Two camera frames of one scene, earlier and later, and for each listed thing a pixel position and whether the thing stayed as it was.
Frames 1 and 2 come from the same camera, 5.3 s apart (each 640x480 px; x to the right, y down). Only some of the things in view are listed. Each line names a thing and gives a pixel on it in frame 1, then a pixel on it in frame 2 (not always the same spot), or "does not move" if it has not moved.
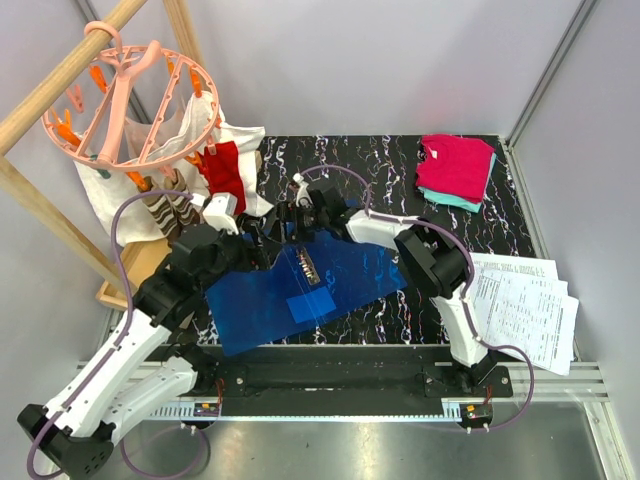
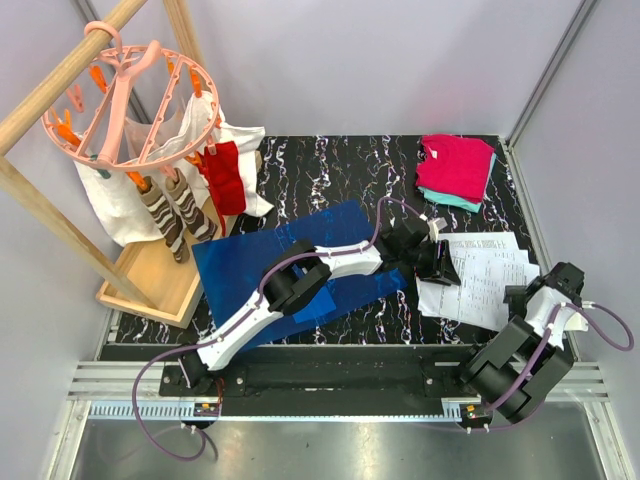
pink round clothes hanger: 138,108 does not move
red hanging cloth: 223,172 does not move
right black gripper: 286,211 → 514,293
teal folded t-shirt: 456,201 does not move
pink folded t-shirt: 455,165 does not move
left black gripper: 255,256 → 443,272
